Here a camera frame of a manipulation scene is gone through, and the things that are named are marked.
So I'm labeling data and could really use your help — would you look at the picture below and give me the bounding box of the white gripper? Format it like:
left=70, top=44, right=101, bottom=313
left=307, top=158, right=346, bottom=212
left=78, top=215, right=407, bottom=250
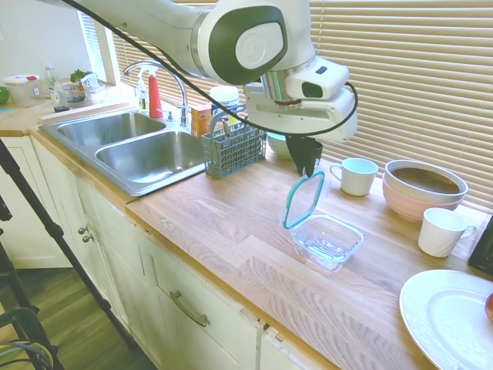
left=245, top=89, right=360, bottom=177

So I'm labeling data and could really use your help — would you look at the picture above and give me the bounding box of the clear lid with teal seal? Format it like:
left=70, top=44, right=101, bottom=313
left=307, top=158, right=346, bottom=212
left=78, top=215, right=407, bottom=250
left=278, top=169, right=329, bottom=230

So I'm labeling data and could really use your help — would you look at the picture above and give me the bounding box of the square glass food container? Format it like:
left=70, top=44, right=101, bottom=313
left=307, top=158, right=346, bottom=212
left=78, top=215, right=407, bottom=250
left=288, top=214, right=365, bottom=274

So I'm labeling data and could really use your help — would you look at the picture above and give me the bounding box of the white canister with blue lid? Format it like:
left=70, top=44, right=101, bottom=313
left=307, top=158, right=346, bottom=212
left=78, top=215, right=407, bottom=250
left=209, top=85, right=242, bottom=129

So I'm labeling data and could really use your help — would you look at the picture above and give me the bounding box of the clear tub with white lid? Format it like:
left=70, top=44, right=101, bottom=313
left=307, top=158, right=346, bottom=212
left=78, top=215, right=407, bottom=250
left=2, top=74, right=42, bottom=109

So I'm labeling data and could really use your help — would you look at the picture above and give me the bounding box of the mint green bowl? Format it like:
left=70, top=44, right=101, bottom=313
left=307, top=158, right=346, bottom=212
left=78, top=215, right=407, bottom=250
left=266, top=130, right=294, bottom=160

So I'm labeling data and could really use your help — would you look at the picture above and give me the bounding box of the white mug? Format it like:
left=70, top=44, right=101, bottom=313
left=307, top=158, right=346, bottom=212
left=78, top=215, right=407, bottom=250
left=328, top=156, right=381, bottom=197
left=417, top=207, right=479, bottom=259

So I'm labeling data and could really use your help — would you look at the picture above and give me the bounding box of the grey plastic cutlery basket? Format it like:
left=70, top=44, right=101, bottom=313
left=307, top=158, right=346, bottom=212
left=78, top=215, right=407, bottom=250
left=201, top=111, right=269, bottom=180

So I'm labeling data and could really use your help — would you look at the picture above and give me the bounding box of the orange cardboard box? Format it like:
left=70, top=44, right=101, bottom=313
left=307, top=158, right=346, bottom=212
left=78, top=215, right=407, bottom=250
left=190, top=103, right=213, bottom=140

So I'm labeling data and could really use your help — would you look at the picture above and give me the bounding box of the pink bowl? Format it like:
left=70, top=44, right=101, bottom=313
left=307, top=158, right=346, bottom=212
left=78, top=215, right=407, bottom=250
left=381, top=173, right=469, bottom=224

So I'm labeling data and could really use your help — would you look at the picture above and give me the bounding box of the wide beige window blind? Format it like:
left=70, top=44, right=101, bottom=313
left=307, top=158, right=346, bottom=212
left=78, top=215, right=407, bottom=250
left=111, top=0, right=493, bottom=211

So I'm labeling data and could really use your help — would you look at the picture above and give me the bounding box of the chrome faucet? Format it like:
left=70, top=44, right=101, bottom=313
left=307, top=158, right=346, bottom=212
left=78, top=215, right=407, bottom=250
left=122, top=59, right=190, bottom=127

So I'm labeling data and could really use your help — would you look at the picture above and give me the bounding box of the red bottle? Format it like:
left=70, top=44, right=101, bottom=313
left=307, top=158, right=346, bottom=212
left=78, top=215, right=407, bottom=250
left=147, top=72, right=165, bottom=119

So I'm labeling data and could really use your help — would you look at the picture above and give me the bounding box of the stainless steel double sink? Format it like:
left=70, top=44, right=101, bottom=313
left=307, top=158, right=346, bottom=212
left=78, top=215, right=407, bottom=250
left=37, top=110, right=210, bottom=198

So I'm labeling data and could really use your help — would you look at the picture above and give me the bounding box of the clear spray bottle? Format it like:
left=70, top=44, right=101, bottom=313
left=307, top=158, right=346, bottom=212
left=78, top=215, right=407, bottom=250
left=134, top=65, right=152, bottom=115

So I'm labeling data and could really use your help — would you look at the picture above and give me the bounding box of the black appliance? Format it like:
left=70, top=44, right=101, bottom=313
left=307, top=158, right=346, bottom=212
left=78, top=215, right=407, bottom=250
left=467, top=214, right=493, bottom=277

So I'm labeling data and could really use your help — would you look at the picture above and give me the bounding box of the white round plate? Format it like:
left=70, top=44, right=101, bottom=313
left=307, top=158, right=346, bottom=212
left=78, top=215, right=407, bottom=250
left=398, top=269, right=493, bottom=370

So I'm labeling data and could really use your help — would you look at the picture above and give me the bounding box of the white plastic bag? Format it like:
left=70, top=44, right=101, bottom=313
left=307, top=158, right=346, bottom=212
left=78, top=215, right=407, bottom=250
left=79, top=73, right=104, bottom=99

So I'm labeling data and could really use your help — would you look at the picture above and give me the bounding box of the white kitchen cabinet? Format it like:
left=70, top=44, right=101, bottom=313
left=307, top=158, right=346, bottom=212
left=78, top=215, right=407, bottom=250
left=0, top=130, right=338, bottom=370

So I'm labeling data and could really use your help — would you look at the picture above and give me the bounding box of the small window blind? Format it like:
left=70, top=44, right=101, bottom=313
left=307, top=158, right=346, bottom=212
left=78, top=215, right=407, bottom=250
left=78, top=10, right=109, bottom=83

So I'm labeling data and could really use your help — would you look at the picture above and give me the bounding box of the leafy green plant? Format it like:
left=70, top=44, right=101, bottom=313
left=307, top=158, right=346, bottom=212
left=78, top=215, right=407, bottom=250
left=69, top=68, right=95, bottom=84

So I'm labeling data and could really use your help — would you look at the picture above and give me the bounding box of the clear dish soap bottle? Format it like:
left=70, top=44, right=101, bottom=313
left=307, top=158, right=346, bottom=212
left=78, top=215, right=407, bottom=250
left=43, top=62, right=72, bottom=114

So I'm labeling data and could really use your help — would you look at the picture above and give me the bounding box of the dark green clamp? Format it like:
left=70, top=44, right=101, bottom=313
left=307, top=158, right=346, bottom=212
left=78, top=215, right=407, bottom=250
left=0, top=305, right=59, bottom=370

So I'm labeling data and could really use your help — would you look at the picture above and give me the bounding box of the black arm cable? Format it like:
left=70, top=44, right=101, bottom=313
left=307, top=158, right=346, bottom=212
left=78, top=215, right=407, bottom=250
left=61, top=0, right=360, bottom=138

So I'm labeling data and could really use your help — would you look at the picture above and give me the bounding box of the metal drawer bar handle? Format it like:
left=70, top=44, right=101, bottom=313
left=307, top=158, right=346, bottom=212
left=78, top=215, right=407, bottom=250
left=169, top=290, right=211, bottom=329

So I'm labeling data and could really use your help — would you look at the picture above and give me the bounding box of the black camera tripod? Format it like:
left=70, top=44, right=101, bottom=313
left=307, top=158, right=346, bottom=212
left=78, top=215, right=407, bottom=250
left=0, top=137, right=136, bottom=370

